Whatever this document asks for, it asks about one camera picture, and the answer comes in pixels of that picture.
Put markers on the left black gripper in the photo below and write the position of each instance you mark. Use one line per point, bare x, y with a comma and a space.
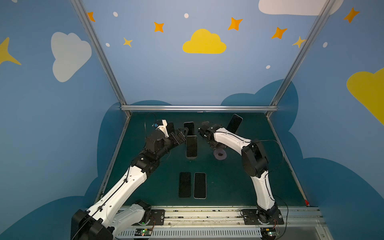
177, 135

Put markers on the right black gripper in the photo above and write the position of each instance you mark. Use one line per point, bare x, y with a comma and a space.
205, 131

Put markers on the blue phone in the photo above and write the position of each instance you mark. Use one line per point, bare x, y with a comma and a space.
191, 147

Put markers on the grey round stand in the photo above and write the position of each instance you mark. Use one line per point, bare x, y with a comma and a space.
220, 154

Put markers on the black phone wooden stand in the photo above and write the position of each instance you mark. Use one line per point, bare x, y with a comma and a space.
234, 123

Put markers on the dark phone grey stand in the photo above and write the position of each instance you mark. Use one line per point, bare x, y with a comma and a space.
185, 184

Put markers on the white phone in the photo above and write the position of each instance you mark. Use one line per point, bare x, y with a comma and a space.
200, 186

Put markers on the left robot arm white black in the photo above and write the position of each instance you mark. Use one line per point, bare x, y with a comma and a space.
103, 221

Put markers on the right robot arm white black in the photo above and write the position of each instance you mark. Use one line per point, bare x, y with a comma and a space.
254, 161

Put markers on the purple phone back middle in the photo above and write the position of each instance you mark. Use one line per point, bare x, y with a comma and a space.
191, 128

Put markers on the back horizontal aluminium bar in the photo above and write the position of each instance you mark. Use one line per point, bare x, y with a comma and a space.
200, 108

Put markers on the left green circuit board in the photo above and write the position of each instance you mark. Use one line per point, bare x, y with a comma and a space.
143, 232

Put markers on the green circuit board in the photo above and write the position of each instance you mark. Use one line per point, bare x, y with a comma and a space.
143, 232
268, 234

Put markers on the right green circuit board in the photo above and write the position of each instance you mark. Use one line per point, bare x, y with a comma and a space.
268, 234

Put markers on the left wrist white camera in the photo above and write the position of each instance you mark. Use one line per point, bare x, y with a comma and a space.
161, 125

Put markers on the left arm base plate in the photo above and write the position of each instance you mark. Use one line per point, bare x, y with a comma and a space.
155, 217

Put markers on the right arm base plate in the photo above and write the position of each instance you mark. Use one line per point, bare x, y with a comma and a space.
252, 216

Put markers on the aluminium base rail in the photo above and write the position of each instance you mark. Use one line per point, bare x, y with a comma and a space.
215, 222

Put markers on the left aluminium frame post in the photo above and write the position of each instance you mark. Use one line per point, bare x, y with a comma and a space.
87, 24

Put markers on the aluminium frame post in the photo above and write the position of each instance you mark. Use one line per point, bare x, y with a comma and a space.
87, 24
304, 49

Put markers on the right aluminium frame post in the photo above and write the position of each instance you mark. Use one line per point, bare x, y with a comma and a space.
304, 49

